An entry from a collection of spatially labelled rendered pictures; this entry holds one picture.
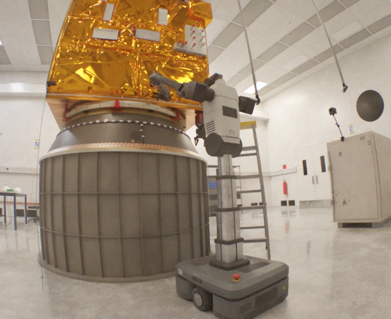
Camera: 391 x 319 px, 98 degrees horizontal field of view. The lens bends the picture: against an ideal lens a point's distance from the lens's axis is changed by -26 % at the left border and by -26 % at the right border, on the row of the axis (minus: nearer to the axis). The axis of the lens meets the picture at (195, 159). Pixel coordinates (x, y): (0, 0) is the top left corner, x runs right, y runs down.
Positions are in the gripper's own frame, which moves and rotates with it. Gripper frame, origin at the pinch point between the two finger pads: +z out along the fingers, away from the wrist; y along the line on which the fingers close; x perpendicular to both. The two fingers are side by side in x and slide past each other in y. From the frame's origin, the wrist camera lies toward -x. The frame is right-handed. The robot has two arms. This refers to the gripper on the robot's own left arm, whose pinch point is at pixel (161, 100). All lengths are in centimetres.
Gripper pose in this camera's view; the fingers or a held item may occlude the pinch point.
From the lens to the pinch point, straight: 251.7
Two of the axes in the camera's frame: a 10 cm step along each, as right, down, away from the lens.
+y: -9.1, -0.3, -4.1
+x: 0.4, 9.8, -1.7
